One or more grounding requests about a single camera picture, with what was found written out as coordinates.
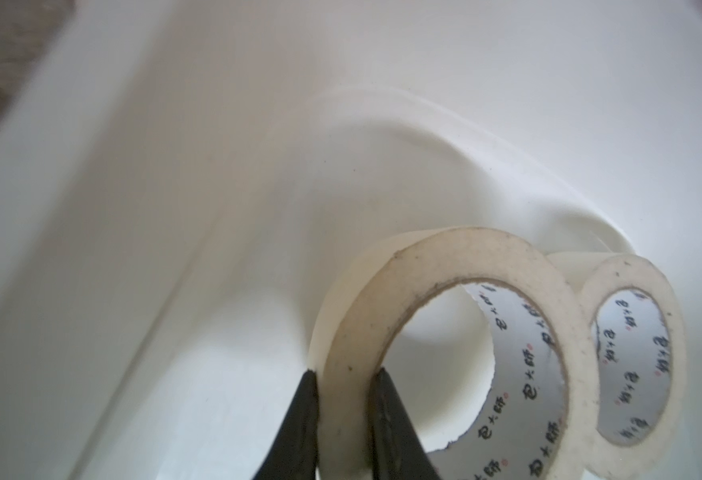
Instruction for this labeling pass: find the masking tape roll five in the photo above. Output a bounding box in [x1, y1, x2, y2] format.
[548, 252, 688, 479]

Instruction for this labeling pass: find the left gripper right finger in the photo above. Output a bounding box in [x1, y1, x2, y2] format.
[368, 368, 440, 480]

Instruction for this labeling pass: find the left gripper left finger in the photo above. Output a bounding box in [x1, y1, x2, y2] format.
[253, 370, 319, 480]

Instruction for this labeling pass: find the masking tape roll four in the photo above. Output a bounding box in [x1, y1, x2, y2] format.
[309, 227, 599, 479]

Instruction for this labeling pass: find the white plastic storage box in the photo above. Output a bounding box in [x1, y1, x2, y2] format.
[0, 1, 702, 479]

